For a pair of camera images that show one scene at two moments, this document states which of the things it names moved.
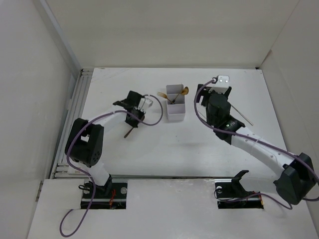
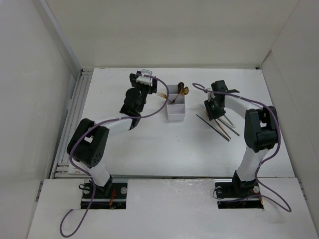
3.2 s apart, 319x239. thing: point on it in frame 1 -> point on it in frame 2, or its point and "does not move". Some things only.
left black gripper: x=133 y=124 -> x=151 y=88
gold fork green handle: x=165 y=96 does not move
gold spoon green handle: x=184 y=91 does not move
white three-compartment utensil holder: x=176 y=104 does not move
